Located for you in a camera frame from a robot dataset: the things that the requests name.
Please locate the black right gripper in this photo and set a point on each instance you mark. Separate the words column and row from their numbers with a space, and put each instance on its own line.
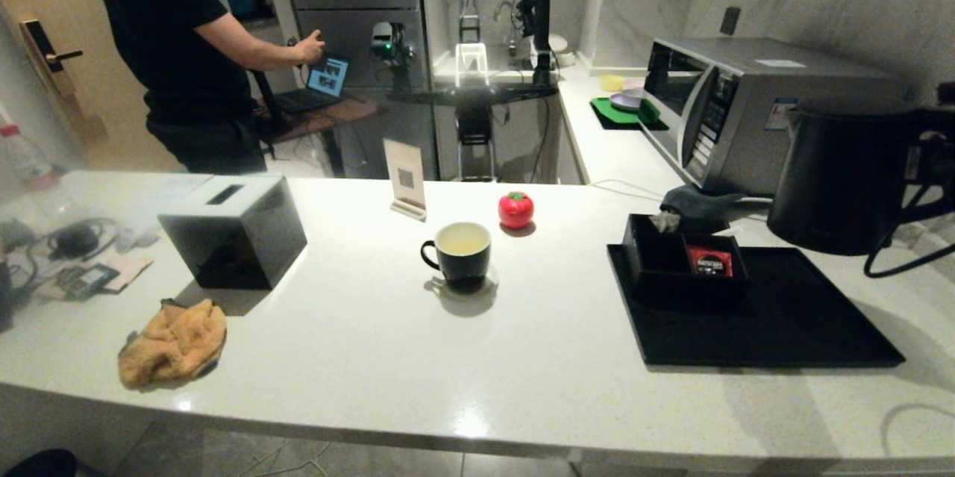
column 947, row 156

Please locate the chrome kitchen faucet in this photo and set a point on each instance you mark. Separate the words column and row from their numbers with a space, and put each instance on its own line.
column 510, row 22

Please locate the clear bottle red cap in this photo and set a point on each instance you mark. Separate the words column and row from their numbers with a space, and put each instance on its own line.
column 22, row 160

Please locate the orange crumpled cloth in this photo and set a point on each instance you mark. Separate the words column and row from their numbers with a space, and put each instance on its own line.
column 175, row 346

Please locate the yellow bowl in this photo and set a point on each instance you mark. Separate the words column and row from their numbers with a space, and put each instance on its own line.
column 610, row 83

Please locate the black compartment organizer box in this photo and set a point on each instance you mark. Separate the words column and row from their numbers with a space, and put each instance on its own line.
column 656, row 260

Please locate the robot arm green light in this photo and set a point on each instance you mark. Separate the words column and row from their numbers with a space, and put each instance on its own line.
column 384, row 39

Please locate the robot torso column lit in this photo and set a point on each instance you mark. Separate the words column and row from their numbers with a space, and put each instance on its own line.
column 471, row 61

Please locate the black wall socket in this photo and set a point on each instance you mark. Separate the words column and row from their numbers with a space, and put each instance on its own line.
column 730, row 20

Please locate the black mug white inside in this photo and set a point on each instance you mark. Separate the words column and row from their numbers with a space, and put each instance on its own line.
column 462, row 264

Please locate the green silicone mat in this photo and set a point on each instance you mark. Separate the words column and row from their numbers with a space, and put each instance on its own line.
column 612, row 115

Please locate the pink paper card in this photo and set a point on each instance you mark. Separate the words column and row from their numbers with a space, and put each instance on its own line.
column 134, row 272

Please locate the black white robot arm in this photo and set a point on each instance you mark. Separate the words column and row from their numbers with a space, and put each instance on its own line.
column 541, row 14

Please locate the black rectangular tray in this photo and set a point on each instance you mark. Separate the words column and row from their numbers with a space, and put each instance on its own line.
column 746, row 328

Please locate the red tomato-shaped timer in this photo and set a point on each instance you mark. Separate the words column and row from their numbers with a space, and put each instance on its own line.
column 515, row 210

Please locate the black electric kettle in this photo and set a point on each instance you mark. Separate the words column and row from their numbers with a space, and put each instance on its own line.
column 835, row 178

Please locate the silver microwave oven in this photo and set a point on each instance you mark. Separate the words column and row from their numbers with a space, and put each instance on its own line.
column 753, row 133

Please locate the black tissue box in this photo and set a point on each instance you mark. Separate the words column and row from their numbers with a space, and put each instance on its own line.
column 239, row 245

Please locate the open black laptop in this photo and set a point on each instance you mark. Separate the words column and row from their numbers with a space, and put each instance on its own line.
column 328, row 80

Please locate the person in black shirt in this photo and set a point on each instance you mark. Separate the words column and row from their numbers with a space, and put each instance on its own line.
column 164, row 36

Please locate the red coffee sachet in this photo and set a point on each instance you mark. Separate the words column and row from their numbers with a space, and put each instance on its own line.
column 711, row 262

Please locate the brown wooden desk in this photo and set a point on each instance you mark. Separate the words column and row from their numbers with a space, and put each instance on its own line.
column 336, row 117

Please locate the QR code sign stand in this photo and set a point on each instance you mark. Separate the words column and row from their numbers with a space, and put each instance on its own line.
column 405, row 175

